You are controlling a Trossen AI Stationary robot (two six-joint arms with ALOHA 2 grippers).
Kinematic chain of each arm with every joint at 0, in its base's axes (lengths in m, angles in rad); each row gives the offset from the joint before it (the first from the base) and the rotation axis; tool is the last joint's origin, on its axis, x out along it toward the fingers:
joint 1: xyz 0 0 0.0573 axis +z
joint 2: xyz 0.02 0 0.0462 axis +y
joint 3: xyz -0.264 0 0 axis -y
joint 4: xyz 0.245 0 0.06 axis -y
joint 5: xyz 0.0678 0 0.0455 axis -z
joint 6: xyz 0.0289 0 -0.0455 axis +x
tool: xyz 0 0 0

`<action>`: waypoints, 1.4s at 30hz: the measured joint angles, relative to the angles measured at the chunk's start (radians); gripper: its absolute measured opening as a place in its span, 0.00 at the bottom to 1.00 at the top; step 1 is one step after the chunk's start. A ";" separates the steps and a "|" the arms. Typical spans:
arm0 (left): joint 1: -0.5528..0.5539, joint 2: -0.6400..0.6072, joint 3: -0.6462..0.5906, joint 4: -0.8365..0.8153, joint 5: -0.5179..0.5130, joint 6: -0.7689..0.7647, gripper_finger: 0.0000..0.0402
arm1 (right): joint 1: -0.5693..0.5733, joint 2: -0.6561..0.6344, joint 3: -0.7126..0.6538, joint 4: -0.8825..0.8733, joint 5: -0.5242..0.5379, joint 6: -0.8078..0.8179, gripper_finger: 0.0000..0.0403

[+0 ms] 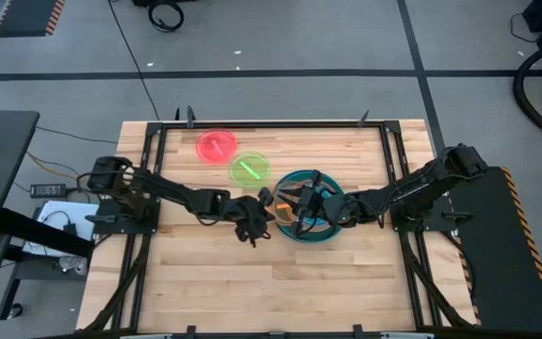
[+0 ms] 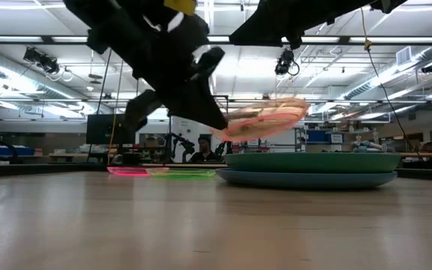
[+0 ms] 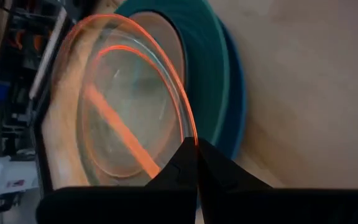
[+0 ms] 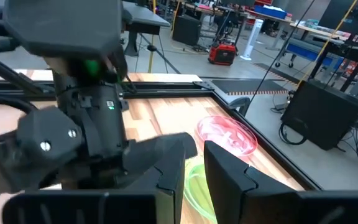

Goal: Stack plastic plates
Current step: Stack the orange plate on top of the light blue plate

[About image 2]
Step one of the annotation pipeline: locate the black hanging cable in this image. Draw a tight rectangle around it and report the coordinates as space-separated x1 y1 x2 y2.
87 48 114 163

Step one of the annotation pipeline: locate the blue storage bin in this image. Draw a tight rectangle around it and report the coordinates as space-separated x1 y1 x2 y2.
305 129 344 144

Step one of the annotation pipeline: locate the yellow hanging cable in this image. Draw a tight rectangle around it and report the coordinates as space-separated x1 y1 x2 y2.
106 59 125 166

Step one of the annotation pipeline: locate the black overhead frame beam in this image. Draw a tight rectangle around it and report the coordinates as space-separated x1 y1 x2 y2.
0 34 432 45

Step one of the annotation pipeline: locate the white pillar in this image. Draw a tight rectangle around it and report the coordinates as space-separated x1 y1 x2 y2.
170 115 202 163

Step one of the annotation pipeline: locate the large green plate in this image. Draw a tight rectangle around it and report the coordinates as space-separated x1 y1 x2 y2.
223 151 402 175

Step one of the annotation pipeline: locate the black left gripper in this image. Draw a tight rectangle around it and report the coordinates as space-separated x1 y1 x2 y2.
87 10 228 132

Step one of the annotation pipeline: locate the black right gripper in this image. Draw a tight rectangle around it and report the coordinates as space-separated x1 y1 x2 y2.
229 0 356 50

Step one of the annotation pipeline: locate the black curved cable bundle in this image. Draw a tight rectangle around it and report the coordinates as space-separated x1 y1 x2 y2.
0 130 24 166

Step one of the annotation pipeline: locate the small orange translucent plate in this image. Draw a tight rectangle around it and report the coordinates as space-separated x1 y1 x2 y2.
210 96 311 143

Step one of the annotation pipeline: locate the white grey tabletop device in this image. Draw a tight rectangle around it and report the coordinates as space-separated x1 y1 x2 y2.
352 134 384 153

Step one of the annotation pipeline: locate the small green translucent plate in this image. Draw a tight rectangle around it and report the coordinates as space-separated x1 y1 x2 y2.
146 168 217 179

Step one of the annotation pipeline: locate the thin hanging cable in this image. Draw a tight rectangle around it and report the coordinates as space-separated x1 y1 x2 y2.
360 7 425 161

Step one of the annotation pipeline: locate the person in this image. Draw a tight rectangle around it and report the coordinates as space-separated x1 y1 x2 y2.
189 134 221 163

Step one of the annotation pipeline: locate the large blue plate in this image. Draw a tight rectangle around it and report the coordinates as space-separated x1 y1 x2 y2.
215 167 398 190

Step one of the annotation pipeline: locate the silver ventilation duct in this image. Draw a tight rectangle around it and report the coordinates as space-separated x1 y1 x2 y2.
0 44 114 113

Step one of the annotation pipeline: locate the small red translucent plate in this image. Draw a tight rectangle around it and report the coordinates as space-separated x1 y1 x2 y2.
106 166 170 177

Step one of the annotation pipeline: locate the yellow tape tag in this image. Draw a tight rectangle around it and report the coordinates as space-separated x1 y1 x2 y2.
163 0 198 16

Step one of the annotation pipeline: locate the blue flat box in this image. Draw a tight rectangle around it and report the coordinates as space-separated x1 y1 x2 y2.
0 145 35 157

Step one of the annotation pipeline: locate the black aluminium table frame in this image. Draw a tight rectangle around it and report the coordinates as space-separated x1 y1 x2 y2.
0 160 432 181

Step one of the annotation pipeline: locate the black monitor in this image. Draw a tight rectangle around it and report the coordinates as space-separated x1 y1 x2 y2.
86 113 137 146

